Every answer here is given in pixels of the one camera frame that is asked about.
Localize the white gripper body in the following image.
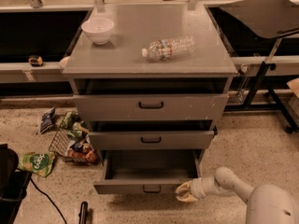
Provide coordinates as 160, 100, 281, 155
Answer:
190, 178, 206, 200

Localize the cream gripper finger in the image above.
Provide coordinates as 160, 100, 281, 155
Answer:
177, 193, 197, 203
176, 181, 191, 193

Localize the grey bottom drawer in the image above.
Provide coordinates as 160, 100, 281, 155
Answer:
94, 149, 202, 194

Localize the grey drawer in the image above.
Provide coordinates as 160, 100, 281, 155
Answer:
89, 120, 215, 150
94, 149, 202, 194
74, 78, 228, 121

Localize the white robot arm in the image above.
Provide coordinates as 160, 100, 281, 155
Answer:
175, 167, 299, 224

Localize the grey middle drawer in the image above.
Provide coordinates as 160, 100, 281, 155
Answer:
89, 120, 215, 150

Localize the grey top drawer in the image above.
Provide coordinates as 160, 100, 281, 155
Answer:
74, 78, 228, 121

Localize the grey drawer cabinet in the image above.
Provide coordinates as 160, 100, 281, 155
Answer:
61, 2, 239, 163

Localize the red snack packet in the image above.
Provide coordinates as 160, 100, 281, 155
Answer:
66, 148, 98, 163

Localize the green chip bag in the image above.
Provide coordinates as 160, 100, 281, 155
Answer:
60, 111, 81, 130

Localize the clear plastic water bottle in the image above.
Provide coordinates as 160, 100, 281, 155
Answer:
141, 35, 196, 61

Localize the green snack bag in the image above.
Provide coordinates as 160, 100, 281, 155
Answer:
18, 152, 55, 177

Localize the blue snack bag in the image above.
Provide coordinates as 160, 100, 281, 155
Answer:
40, 107, 56, 133

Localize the black equipment at left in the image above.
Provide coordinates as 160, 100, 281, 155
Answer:
0, 144, 31, 224

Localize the white ceramic bowl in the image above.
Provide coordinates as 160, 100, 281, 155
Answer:
81, 18, 115, 45

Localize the black stand with tray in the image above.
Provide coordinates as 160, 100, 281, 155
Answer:
212, 0, 299, 133

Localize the black tape measure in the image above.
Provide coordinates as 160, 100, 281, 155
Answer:
28, 55, 43, 66

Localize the black handle at bottom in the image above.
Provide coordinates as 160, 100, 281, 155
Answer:
78, 202, 88, 224

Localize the black wire basket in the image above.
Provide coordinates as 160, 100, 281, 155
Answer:
49, 120, 99, 164

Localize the black floor cable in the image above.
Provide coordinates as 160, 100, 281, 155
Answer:
29, 176, 68, 224

